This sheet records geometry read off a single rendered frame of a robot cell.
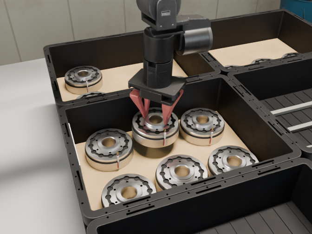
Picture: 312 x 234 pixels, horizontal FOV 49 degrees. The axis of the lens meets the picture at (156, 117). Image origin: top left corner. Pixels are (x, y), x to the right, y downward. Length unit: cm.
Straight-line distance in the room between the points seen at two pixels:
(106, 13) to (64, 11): 30
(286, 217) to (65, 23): 219
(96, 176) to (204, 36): 35
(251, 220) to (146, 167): 23
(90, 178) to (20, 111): 51
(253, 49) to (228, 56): 10
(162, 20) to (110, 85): 43
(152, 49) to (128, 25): 211
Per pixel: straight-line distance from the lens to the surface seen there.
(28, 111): 116
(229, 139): 81
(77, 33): 265
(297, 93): 102
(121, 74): 103
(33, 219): 86
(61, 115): 73
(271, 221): 68
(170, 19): 60
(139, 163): 74
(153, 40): 61
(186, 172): 70
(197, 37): 65
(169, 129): 72
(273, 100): 97
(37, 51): 267
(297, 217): 70
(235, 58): 114
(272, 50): 122
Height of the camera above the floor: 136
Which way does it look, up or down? 39 degrees down
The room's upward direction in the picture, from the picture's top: straight up
